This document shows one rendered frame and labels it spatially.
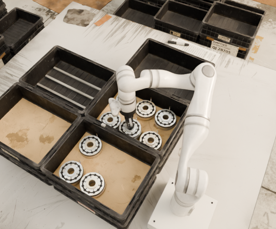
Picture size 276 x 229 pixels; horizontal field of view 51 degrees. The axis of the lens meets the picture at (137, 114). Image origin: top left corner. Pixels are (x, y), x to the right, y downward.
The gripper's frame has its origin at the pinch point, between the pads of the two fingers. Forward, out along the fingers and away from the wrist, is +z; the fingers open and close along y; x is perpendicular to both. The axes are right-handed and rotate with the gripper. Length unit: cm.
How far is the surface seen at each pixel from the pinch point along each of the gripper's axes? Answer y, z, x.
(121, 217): -42.3, -5.8, 13.2
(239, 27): 88, 39, -112
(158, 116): 0.5, 1.4, -14.8
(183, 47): 57, 17, -50
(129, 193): -31.2, 4.2, 7.4
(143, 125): -0.4, 4.2, -7.4
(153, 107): 6.8, 1.4, -14.0
